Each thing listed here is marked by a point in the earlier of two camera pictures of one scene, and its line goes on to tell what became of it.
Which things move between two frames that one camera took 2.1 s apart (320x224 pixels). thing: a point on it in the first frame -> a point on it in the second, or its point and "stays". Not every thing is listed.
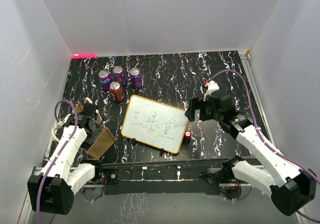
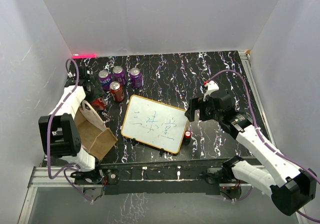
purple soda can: x=105 y=79 stays
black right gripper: x=195 y=103 stays
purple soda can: x=119 y=75 stays
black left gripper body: x=92 y=133 -> x=96 y=92
